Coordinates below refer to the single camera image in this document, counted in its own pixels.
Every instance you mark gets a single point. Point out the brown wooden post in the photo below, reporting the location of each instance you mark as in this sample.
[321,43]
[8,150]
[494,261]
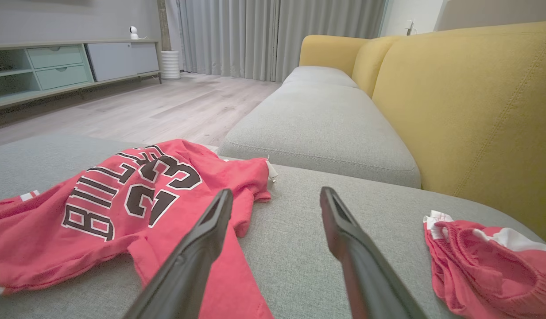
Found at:
[163,24]

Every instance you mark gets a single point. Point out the yellow sofa back cushion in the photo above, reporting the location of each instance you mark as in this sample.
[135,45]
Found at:
[476,115]
[372,62]

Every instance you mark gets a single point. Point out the grey pleated curtain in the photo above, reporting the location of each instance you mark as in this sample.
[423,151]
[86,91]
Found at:
[277,35]

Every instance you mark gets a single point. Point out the grey sofa seat cushion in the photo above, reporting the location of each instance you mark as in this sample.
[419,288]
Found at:
[317,128]
[319,75]

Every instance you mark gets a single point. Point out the white ribbed vase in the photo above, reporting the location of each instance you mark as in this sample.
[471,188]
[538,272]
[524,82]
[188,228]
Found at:
[170,64]

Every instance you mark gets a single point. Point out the red shorts with white stripes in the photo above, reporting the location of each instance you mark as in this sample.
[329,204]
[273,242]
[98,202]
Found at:
[485,274]

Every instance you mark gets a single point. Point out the wide grey sofa chaise seat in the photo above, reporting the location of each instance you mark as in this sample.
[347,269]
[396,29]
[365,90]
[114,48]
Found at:
[299,248]

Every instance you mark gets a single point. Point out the red basketball jersey number 23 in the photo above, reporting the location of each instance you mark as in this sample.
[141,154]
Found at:
[47,248]

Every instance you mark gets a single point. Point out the small white security camera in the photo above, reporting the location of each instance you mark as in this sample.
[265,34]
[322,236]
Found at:
[133,32]

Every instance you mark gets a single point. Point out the yellow sofa armrest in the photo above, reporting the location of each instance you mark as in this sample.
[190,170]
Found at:
[330,51]

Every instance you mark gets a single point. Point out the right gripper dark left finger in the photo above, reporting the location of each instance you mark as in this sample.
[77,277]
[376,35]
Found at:
[184,270]

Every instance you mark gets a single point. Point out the grey beige flat panel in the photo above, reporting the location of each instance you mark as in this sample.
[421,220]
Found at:
[498,13]

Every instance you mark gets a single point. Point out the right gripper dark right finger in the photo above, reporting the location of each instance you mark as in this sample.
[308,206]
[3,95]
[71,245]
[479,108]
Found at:
[365,270]

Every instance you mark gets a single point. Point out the green grey TV cabinet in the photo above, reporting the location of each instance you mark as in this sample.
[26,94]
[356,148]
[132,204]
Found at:
[60,66]

